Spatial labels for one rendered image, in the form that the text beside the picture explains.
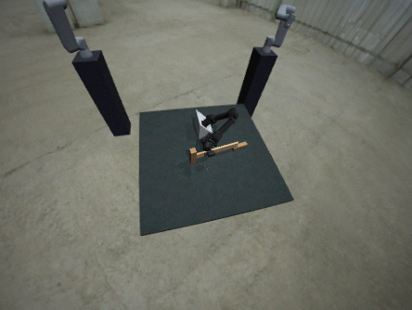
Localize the long wooden rail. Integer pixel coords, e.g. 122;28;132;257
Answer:
197;142;238;158

